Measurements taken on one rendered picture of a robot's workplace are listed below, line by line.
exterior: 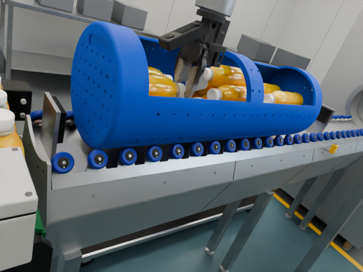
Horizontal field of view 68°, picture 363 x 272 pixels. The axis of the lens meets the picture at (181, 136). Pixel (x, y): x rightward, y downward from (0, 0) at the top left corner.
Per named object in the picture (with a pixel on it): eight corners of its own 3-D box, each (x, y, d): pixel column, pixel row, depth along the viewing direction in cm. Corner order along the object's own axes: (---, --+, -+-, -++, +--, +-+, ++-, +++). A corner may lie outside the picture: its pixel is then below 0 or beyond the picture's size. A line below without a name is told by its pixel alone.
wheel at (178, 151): (182, 140, 75) (178, 141, 76) (170, 145, 72) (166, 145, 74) (187, 156, 75) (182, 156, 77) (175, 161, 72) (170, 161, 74)
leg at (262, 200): (229, 272, 165) (275, 193, 139) (223, 276, 161) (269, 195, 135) (223, 264, 169) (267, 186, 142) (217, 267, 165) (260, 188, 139)
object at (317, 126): (320, 136, 147) (336, 110, 140) (317, 136, 144) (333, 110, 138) (304, 127, 153) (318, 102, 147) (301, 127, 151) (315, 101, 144)
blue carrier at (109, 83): (304, 145, 113) (336, 79, 102) (106, 173, 57) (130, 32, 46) (252, 119, 132) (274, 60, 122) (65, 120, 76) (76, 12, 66)
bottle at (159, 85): (111, 66, 55) (182, 73, 67) (99, 76, 61) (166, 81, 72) (115, 100, 55) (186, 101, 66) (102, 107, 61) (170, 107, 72)
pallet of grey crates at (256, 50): (277, 127, 465) (312, 59, 415) (248, 127, 415) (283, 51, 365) (230, 97, 544) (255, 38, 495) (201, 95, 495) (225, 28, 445)
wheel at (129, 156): (135, 143, 65) (130, 144, 67) (119, 149, 62) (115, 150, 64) (140, 161, 66) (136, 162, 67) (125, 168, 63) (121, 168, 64)
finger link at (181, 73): (189, 94, 76) (203, 65, 71) (173, 93, 72) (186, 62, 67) (183, 88, 78) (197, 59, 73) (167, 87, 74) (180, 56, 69)
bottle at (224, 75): (254, 89, 91) (215, 85, 79) (237, 90, 96) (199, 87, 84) (254, 67, 90) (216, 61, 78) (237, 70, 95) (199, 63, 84)
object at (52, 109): (61, 161, 61) (68, 111, 56) (49, 162, 60) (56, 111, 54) (50, 138, 68) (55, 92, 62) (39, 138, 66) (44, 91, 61)
